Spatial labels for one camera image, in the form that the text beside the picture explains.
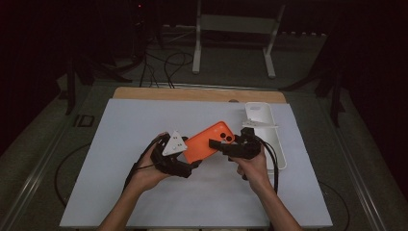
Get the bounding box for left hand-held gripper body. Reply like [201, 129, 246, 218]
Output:
[149, 129, 193, 179]

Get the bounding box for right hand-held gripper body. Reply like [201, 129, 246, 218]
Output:
[224, 118, 279, 162]

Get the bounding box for orange phone case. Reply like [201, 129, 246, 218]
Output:
[182, 120, 237, 165]

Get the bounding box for white plastic tray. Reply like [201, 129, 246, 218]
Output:
[243, 101, 288, 176]

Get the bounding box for person's right hand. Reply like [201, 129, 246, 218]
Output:
[232, 143, 273, 195]

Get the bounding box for person's left hand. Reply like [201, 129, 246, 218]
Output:
[129, 132, 171, 193]

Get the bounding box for pale grey table board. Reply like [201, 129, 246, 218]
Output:
[59, 97, 334, 229]

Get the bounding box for white metal stand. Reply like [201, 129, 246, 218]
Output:
[191, 0, 287, 80]

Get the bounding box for black tripod stand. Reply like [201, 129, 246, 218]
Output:
[278, 32, 347, 129]
[64, 47, 134, 116]

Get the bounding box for white power strip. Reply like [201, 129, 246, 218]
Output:
[162, 23, 196, 31]
[278, 31, 327, 38]

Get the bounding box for dark equipment rack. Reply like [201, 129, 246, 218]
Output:
[128, 0, 165, 65]

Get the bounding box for right hand-held gripper cable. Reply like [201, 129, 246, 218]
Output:
[256, 136, 280, 195]

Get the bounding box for hand-held gripper cable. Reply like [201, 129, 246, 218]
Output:
[123, 136, 165, 193]
[256, 136, 280, 195]

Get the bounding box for left hand-held gripper cable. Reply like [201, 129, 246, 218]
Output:
[123, 136, 165, 193]

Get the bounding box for black floor cables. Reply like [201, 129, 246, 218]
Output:
[139, 51, 195, 90]

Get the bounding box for black looped floor cable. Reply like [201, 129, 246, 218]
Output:
[319, 181, 350, 231]
[53, 142, 92, 208]

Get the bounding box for metal floor rail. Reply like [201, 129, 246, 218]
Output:
[331, 128, 386, 231]
[0, 128, 70, 231]

